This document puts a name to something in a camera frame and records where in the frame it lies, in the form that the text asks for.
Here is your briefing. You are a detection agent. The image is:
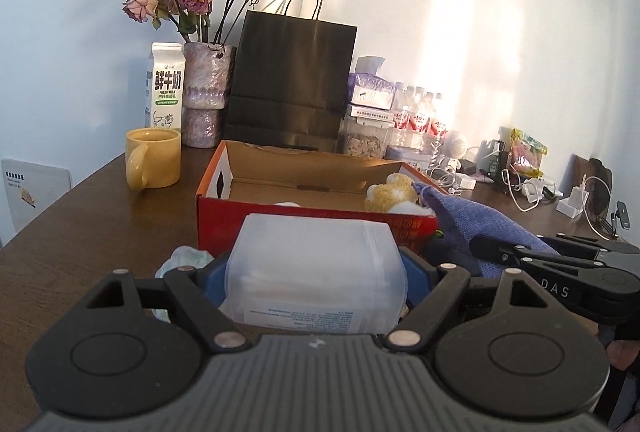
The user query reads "pack of water bottles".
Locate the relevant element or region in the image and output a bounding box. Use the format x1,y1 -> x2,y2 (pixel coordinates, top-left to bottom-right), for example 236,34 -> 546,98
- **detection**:
389,81 -> 448,150

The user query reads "yellow plush toy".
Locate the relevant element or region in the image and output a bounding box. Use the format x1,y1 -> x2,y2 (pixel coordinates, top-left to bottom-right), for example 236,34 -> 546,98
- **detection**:
363,172 -> 435,215

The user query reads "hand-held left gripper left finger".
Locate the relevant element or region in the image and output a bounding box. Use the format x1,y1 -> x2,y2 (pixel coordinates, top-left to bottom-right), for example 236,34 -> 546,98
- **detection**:
82,257 -> 247,354

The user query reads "brown board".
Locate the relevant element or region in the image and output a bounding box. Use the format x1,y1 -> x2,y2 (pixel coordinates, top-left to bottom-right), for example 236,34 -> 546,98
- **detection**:
572,154 -> 614,219

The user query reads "translucent plastic box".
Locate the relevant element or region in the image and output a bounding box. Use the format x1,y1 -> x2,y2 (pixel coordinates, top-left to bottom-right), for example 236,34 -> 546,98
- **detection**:
220,213 -> 408,335

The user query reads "person's right hand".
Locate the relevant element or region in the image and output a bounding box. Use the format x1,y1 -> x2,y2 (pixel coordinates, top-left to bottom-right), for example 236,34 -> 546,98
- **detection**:
606,339 -> 630,372

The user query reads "printed metal tin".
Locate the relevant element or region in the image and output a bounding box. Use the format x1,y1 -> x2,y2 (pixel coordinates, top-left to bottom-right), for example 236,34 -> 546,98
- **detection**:
386,146 -> 434,171

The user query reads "white flat box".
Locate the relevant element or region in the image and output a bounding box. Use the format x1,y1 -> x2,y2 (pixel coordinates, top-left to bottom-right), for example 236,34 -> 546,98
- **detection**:
349,103 -> 394,126

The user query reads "clear seed container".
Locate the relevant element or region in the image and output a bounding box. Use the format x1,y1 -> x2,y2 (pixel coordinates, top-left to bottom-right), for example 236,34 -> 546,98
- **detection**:
339,116 -> 392,158

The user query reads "blue cloth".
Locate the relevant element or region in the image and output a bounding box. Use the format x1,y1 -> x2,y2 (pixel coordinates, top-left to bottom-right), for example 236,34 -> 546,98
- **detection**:
411,182 -> 561,278

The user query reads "purple textured vase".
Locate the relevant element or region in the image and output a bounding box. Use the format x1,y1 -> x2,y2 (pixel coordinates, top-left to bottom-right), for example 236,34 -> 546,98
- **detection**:
181,42 -> 237,148

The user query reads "black paper bag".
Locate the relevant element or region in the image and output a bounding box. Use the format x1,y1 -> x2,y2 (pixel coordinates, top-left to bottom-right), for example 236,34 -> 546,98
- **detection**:
223,0 -> 359,154

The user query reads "yellow pink snack packet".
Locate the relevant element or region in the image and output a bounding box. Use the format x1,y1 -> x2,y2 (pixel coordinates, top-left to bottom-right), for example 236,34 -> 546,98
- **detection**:
509,128 -> 549,178

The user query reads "yellow ceramic mug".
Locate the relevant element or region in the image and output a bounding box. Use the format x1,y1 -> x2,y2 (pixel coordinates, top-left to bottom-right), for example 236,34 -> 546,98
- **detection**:
124,128 -> 182,191

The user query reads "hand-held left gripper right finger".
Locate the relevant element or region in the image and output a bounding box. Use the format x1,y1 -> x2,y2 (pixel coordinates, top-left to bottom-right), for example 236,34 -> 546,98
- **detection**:
384,247 -> 557,354

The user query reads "white charging dock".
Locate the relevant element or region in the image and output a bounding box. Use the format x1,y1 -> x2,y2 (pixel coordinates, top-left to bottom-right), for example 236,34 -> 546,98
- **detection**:
557,187 -> 591,218

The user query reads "pale green bag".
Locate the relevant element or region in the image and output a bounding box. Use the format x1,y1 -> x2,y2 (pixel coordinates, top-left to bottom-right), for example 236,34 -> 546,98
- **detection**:
154,246 -> 217,322

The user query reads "red cardboard box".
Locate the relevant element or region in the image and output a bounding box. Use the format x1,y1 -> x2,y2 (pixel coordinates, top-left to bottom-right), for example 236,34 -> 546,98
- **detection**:
196,139 -> 442,258

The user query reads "purple tissue pack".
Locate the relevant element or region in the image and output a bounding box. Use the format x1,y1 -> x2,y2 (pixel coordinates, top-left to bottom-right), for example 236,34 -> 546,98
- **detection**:
347,56 -> 397,106

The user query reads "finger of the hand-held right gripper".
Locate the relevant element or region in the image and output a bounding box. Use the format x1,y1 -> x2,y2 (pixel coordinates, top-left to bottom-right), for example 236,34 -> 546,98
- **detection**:
471,235 -> 561,270
554,233 -> 640,258

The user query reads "dark small bottle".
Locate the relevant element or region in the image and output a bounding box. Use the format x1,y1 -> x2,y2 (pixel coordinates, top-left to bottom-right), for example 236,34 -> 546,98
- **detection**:
488,139 -> 511,185

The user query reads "white green milk carton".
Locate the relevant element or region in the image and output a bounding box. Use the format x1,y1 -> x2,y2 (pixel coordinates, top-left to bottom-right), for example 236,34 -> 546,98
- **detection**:
144,42 -> 186,131

